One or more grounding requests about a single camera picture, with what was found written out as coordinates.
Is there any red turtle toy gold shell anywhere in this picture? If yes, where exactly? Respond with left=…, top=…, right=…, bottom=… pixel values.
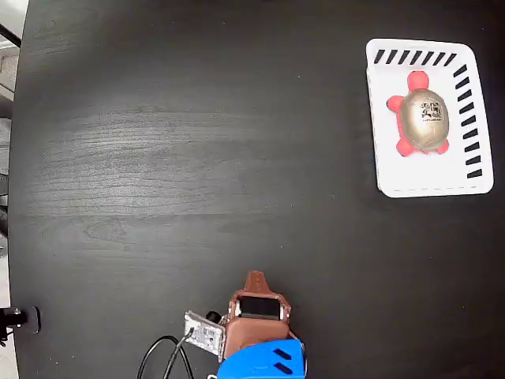
left=385, top=69, right=452, bottom=159

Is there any black metal bar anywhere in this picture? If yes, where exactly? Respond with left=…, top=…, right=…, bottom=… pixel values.
left=0, top=22, right=23, bottom=47

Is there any black camera cable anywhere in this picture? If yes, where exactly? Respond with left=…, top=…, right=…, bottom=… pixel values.
left=137, top=334, right=196, bottom=379

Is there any camera circuit board on gripper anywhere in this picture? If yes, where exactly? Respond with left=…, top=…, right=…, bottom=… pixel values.
left=183, top=310, right=228, bottom=355

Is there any white plastic basket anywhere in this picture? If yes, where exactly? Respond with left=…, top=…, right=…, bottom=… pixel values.
left=365, top=37, right=496, bottom=199

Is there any black table clamp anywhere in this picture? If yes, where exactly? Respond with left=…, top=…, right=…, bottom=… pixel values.
left=0, top=305, right=42, bottom=348

